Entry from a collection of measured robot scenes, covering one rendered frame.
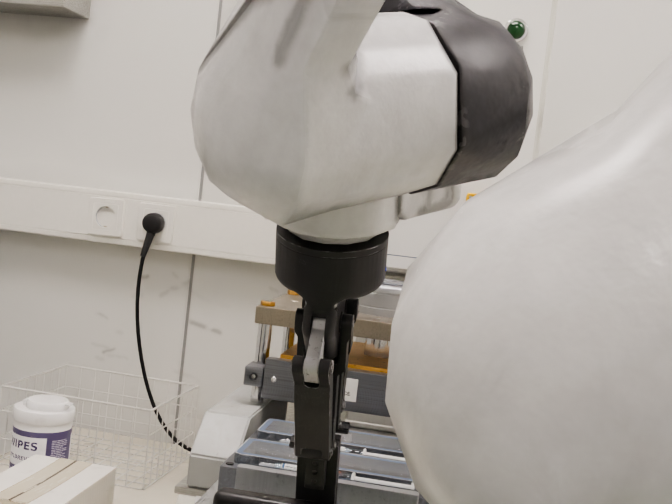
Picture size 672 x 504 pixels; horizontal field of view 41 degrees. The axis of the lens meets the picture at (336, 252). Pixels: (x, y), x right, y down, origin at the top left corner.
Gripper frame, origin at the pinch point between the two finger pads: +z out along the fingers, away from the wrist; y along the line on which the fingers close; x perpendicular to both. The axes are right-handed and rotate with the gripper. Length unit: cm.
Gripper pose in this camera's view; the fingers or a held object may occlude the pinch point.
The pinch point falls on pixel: (317, 476)
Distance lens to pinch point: 69.8
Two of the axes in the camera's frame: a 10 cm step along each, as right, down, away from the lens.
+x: 9.9, 1.2, -1.3
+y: -1.6, 3.8, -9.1
